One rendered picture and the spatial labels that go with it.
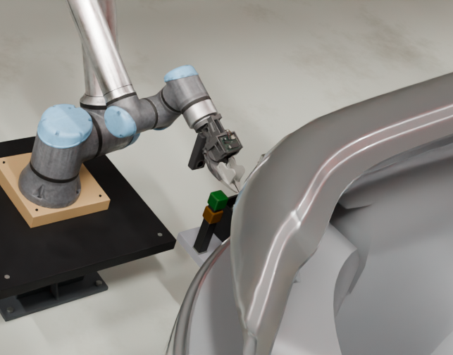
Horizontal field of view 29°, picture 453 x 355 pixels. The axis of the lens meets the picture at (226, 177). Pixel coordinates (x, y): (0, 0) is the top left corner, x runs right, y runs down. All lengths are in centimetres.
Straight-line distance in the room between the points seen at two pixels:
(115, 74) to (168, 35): 206
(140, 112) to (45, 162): 36
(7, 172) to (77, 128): 32
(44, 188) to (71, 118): 23
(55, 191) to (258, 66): 201
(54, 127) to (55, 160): 10
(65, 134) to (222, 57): 198
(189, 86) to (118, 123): 21
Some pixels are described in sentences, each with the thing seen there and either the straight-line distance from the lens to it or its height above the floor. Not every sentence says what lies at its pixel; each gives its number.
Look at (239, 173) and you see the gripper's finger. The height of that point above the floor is 73.
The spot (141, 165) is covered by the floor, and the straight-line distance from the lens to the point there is 353.
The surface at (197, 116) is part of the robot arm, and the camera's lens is 238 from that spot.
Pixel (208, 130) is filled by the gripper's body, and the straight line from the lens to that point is 240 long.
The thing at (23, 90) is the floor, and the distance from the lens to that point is 379.
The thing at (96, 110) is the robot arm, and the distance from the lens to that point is 267.
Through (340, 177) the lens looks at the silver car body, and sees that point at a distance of 86.
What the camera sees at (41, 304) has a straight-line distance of 286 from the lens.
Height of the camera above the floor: 210
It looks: 36 degrees down
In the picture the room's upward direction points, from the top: 20 degrees clockwise
